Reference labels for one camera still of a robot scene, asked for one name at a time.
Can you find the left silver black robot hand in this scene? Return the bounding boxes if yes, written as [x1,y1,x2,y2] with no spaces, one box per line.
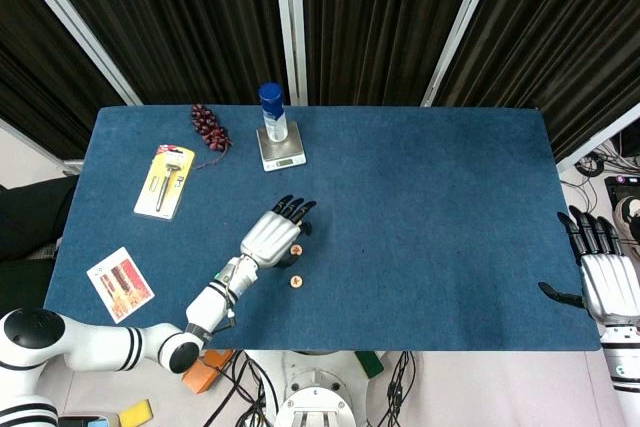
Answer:
[238,194,318,271]

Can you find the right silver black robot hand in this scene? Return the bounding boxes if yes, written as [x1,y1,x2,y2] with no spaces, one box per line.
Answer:
[537,204,640,324]

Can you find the light blue box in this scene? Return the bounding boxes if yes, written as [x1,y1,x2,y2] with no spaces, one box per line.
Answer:
[58,413,120,427]

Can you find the orange box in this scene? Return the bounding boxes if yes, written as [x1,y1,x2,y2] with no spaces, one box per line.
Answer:
[182,348,236,395]

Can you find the yellow razor blister pack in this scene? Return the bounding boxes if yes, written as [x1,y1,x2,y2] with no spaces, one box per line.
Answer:
[133,144,196,222]

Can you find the dark red fake grape bunch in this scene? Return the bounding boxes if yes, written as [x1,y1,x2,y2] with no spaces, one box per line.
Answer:
[190,103,235,172]

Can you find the silver digital kitchen scale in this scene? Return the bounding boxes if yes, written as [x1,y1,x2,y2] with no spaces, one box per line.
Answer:
[255,121,308,173]

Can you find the blue table cloth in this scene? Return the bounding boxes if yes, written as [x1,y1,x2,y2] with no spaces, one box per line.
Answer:
[42,105,603,353]

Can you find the black cable bundle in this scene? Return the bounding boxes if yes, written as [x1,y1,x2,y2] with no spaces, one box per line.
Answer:
[367,350,419,427]
[204,349,281,427]

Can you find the dark pleated curtain panel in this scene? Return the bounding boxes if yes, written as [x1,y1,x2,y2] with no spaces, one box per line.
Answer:
[0,0,129,161]
[29,0,289,107]
[299,0,484,108]
[434,0,640,163]

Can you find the black device with purple light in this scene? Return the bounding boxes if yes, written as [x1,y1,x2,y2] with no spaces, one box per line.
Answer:
[603,174,640,201]

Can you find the black trouser leg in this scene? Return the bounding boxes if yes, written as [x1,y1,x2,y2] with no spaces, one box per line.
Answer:
[0,174,80,316]

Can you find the tangled floor cables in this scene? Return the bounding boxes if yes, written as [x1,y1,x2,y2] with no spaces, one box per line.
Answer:
[573,139,631,179]

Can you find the white metal frame post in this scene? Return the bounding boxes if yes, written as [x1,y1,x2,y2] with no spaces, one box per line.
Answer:
[421,0,505,108]
[0,116,85,177]
[554,101,640,173]
[2,0,145,107]
[272,0,310,107]

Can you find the green block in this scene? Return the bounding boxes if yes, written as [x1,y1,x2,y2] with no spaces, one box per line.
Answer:
[354,350,385,379]

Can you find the yellow block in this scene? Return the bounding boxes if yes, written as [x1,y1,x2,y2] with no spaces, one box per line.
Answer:
[118,399,155,427]

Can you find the red patterned card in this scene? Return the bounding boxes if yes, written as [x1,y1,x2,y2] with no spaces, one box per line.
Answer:
[86,246,156,325]

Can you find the white bottle with blue cap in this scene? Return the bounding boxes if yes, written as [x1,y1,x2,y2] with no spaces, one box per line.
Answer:
[257,81,290,144]

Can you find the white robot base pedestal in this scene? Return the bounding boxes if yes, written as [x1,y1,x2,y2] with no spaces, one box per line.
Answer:
[247,349,386,427]

